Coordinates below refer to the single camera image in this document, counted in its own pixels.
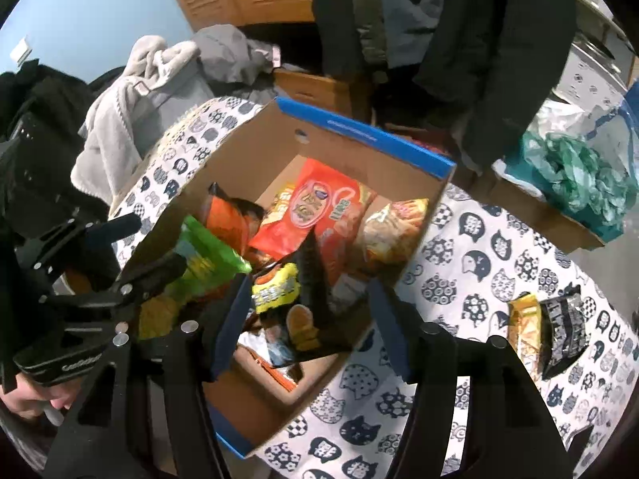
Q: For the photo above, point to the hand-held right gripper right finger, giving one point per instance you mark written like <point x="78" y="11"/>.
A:
<point x="392" y="329"/>

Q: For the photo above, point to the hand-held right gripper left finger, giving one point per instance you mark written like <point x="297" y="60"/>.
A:
<point x="232" y="319"/>

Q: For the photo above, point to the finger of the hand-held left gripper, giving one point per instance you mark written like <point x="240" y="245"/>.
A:
<point x="150" y="274"/>
<point x="115" y="229"/>

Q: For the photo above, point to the green snack bag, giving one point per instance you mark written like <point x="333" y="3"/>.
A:
<point x="209" y="259"/>

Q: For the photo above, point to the black snack bag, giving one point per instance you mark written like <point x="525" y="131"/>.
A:
<point x="299" y="319"/>

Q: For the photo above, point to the orange chip bag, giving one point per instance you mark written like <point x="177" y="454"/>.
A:
<point x="227" y="219"/>

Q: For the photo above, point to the clear cookie packet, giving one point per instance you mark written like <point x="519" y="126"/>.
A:
<point x="394" y="232"/>

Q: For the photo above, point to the red snack packet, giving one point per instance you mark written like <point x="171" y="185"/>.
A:
<point x="309" y="209"/>

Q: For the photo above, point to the blue-rimmed cardboard box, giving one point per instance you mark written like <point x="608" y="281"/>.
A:
<point x="259" y="134"/>

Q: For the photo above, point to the person's left hand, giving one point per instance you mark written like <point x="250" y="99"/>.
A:
<point x="30" y="399"/>

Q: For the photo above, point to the white foil packet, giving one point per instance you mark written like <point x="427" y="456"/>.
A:
<point x="252" y="344"/>

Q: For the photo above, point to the long yellow snack packet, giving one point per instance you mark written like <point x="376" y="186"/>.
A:
<point x="154" y="314"/>

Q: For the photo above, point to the cat print tablecloth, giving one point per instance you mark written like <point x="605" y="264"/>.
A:
<point x="489" y="279"/>

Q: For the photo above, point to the light grey towel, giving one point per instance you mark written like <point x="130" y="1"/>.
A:
<point x="130" y="119"/>

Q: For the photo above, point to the small yellow snack packet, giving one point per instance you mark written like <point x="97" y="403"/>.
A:
<point x="524" y="324"/>

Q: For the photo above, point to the black fleece garment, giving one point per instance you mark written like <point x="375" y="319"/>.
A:
<point x="45" y="95"/>

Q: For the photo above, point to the silver foil snack packet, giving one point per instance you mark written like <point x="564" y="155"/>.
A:
<point x="564" y="334"/>

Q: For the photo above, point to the brown cardboard box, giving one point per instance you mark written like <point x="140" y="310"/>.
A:
<point x="539" y="214"/>

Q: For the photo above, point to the crumpled grey jacket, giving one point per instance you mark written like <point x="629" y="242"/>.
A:
<point x="229" y="55"/>

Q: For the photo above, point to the green and white plastic bags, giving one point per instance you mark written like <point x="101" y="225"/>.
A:
<point x="574" y="174"/>

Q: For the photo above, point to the white plastic bag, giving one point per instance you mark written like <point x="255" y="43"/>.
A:
<point x="559" y="119"/>

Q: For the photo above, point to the dark hanging coat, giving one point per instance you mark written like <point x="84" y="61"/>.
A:
<point x="499" y="60"/>

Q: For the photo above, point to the black hanging garment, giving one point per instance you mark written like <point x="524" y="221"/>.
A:
<point x="339" y="20"/>

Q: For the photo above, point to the grey hanging jacket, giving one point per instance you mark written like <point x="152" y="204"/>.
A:
<point x="414" y="20"/>

